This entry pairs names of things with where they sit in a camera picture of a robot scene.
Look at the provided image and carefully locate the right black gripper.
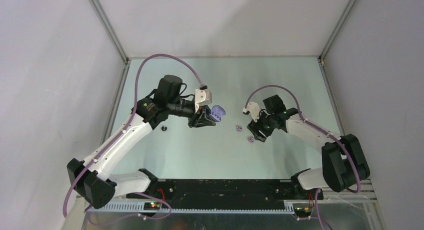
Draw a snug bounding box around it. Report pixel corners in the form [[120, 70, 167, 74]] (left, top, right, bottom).
[[247, 108, 275, 142]]

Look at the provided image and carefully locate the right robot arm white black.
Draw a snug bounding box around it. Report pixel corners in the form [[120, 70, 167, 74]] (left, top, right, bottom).
[[243, 95, 371, 199]]

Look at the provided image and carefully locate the purple cable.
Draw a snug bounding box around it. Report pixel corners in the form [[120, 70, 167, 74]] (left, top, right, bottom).
[[244, 85, 362, 230], [62, 54, 208, 220]]

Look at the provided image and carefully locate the purple earbud charging case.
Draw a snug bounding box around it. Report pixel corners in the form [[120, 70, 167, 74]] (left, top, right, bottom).
[[208, 105, 226, 122]]

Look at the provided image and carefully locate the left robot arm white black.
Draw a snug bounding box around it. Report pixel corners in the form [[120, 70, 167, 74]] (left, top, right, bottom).
[[66, 75, 217, 209]]

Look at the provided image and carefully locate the right controller board with leds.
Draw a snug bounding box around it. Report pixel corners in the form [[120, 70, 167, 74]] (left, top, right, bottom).
[[294, 207, 314, 217]]

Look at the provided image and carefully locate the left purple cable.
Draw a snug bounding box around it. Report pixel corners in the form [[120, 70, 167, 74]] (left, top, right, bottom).
[[62, 54, 208, 220]]

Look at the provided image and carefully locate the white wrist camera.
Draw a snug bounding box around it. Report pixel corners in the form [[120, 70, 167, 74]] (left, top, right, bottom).
[[242, 101, 262, 122], [194, 89, 212, 113]]

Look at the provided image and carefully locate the controller board with leds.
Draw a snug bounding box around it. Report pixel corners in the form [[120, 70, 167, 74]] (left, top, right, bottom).
[[294, 207, 314, 217], [143, 202, 162, 211]]

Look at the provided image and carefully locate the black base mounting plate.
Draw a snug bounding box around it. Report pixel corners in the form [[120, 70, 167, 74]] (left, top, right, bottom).
[[143, 179, 316, 210]]

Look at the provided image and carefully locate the grey slotted cable duct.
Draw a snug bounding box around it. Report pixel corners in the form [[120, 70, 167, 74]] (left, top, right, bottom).
[[88, 201, 295, 214]]

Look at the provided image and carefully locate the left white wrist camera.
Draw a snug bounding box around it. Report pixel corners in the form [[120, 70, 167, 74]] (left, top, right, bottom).
[[194, 89, 212, 113]]

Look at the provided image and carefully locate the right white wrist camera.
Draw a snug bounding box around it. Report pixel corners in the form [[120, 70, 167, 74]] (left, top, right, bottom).
[[242, 101, 262, 122]]

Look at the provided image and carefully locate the left controller board with leds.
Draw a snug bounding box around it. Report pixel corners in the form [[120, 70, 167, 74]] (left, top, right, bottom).
[[143, 202, 162, 211]]

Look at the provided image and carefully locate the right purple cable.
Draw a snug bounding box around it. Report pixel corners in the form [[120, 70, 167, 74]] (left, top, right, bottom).
[[244, 85, 362, 230]]

